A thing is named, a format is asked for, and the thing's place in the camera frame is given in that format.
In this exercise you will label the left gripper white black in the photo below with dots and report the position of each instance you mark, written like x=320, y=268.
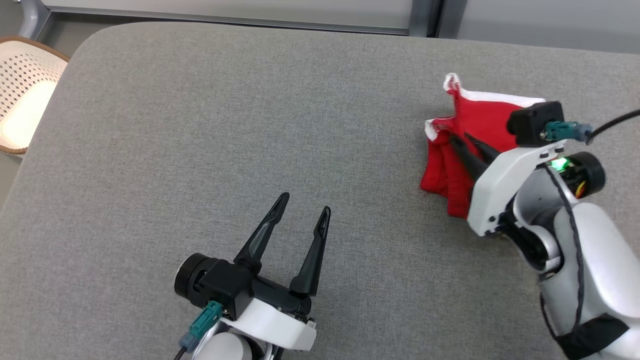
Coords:
x=270, y=325

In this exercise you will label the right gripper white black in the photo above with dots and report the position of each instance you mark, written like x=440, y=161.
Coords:
x=500, y=185

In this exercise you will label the red garment thin-striped white trim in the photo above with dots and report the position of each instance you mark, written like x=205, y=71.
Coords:
x=480, y=117

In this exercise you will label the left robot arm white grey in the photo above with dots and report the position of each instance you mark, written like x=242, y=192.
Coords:
x=230, y=347

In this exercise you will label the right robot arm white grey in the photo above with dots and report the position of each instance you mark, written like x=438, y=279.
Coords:
x=605, y=260

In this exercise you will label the white perforated basket brown rim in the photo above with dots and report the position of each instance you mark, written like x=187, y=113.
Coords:
x=25, y=90

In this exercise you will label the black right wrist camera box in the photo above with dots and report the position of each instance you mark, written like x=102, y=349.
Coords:
x=532, y=122

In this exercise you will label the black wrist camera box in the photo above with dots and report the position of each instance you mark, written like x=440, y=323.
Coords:
x=532, y=122
x=227, y=285

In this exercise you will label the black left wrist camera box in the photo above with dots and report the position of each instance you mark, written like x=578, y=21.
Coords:
x=227, y=285

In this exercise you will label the grey partition post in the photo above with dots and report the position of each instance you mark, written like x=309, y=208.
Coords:
x=425, y=15

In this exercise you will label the grey baseboard rail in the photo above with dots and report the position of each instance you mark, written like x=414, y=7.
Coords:
x=225, y=17

